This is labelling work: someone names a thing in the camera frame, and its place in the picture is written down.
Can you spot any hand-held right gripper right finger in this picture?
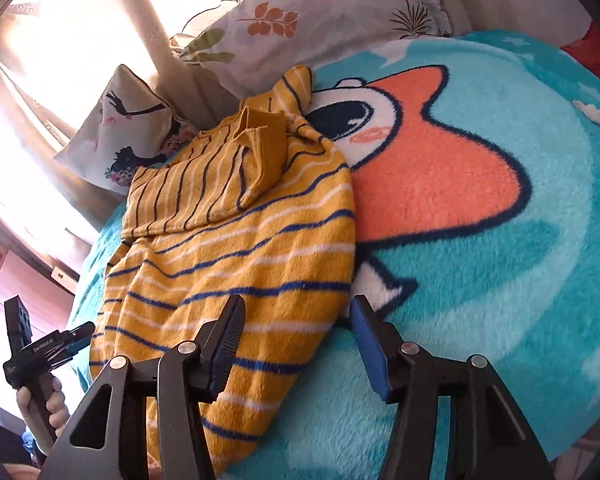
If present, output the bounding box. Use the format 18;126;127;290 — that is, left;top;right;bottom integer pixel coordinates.
349;295;556;480

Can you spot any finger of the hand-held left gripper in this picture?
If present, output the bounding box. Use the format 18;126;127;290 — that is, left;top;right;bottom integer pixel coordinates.
55;322;96;361

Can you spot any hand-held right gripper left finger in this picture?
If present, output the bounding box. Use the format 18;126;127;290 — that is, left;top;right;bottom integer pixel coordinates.
34;294;247;480

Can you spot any yellow striped shirt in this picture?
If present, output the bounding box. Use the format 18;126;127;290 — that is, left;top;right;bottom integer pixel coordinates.
87;64;357;476

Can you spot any person's left hand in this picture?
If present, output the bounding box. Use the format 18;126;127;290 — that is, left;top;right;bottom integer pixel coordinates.
16;376;72;453

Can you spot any turquoise cartoon print blanket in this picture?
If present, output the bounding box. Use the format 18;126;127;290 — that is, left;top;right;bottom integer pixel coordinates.
67;30;600;480

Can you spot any small figure print pillow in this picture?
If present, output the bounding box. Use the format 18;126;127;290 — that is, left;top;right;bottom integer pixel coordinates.
53;64;201;198

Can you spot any sheer window curtain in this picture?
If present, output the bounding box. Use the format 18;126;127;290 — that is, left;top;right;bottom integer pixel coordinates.
0;0;191;261

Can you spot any leaf print pillow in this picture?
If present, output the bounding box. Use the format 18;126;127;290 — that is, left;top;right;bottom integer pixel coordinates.
169;0;453;100

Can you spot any red cloth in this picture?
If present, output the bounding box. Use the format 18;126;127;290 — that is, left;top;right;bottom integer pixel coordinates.
560;21;600;86

